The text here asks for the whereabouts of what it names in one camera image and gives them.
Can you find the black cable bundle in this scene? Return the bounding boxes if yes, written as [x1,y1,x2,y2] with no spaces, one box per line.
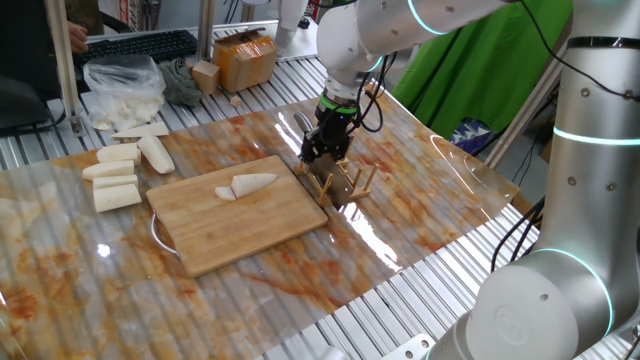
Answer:
[489,196,546,274]

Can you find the aluminium frame post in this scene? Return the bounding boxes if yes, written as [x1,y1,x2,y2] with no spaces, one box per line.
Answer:
[44,0,85,137]
[484,59,566,169]
[196,0,216,61]

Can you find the brown cardboard box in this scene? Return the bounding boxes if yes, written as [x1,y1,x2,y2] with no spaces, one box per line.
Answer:
[212,27,279,95]

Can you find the rounded white radish piece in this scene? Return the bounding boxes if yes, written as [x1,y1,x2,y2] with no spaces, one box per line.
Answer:
[136,134,176,175]

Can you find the wooden cutting board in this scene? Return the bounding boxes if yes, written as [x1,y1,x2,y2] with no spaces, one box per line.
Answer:
[145,154,329,279]

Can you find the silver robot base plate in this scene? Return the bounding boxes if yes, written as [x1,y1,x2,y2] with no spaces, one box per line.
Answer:
[382,333,436,360]

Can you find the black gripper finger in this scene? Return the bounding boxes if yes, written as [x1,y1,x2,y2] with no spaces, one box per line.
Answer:
[299,130,329,165]
[329,139,352,162]

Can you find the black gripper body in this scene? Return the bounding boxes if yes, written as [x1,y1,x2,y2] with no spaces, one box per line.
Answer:
[313,107,357,151]

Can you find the blue white patterned item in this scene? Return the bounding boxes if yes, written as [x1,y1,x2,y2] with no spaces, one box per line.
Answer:
[449,118,494,156]

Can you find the wooden block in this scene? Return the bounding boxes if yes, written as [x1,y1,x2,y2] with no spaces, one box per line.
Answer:
[191,59,221,96]

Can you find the long tapered white radish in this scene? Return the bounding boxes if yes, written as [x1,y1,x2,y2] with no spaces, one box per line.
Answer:
[230,172,279,199]

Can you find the bare person hand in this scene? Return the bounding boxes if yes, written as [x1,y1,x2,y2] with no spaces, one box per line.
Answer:
[67,20,90,55]

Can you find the green fabric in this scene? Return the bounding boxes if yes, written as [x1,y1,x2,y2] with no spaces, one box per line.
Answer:
[392,0,574,141]

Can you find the wooden peg rack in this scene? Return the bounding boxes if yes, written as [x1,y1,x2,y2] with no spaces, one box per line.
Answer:
[293,157,379,209]

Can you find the white radish chunk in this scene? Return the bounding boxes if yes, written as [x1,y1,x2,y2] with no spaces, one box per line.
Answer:
[82,159,135,182]
[96,142,143,166]
[92,174,139,191]
[92,183,143,214]

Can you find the black keyboard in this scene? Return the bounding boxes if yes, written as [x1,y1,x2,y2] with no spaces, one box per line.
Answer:
[73,28,199,69]

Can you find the marble pattern plastic sheet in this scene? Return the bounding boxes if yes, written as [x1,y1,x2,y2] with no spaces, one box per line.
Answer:
[0,82,521,360]

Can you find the flat white radish wedge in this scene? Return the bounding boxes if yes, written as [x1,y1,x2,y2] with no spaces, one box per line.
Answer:
[110,121,170,140]

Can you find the grey green cloth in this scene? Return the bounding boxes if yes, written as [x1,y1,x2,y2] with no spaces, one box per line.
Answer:
[158,57,203,108]

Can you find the clear bag of radish pieces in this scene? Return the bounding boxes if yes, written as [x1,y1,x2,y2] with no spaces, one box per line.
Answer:
[82,53,167,132]

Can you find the steel cleaver knife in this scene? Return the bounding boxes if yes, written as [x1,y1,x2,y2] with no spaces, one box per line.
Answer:
[293,111,357,210]

